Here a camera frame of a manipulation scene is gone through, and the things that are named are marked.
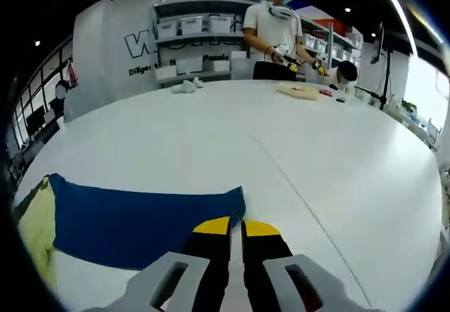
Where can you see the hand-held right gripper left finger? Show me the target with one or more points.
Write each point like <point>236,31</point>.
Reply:
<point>204,255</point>

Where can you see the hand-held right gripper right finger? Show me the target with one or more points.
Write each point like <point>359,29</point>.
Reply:
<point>263,255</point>

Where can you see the yellow blue grey garment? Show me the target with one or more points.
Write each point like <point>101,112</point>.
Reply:
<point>140,227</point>

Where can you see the red hanging garment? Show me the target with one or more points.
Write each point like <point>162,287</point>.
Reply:
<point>73,76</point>

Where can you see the cream folded cloth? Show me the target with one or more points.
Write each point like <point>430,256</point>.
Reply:
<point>297,92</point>

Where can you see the white crumpled cloth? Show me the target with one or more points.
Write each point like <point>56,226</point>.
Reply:
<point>184,87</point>

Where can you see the small black item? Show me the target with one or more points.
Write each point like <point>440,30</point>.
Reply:
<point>340,99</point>

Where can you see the small pink item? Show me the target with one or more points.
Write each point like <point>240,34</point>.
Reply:
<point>325,92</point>

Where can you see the white storage box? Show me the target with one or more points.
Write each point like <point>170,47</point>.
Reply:
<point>165,72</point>
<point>217,66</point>
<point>188,65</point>

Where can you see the green plant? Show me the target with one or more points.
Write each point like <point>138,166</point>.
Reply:
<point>409,106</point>

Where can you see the black desk monitor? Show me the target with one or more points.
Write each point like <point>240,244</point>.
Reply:
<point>35,124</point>

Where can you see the grey metal shelf rack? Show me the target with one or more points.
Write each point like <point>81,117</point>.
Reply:
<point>156,45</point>

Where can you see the black tripod stand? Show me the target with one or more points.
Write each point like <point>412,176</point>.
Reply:
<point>387,76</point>

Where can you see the white shelf rack with bins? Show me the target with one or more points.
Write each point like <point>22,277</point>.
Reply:
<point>337,45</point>

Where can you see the white lidded storage bin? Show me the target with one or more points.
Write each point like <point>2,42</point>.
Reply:
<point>219,23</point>
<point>191,25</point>
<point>167,29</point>

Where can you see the ceiling light strip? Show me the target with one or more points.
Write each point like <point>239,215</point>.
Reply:
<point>399,4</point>

